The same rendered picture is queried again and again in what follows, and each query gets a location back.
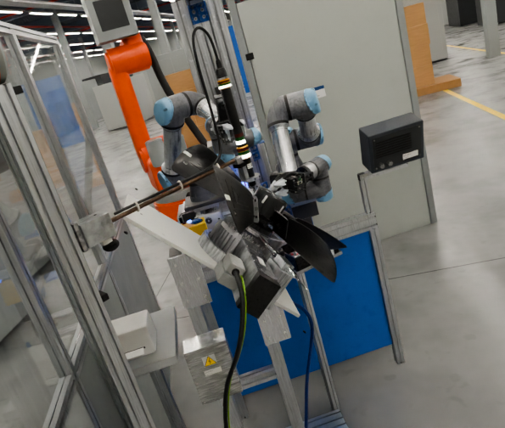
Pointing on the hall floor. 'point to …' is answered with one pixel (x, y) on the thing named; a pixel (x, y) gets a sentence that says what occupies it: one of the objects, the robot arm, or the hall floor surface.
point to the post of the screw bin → (318, 344)
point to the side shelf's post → (167, 398)
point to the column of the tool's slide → (64, 250)
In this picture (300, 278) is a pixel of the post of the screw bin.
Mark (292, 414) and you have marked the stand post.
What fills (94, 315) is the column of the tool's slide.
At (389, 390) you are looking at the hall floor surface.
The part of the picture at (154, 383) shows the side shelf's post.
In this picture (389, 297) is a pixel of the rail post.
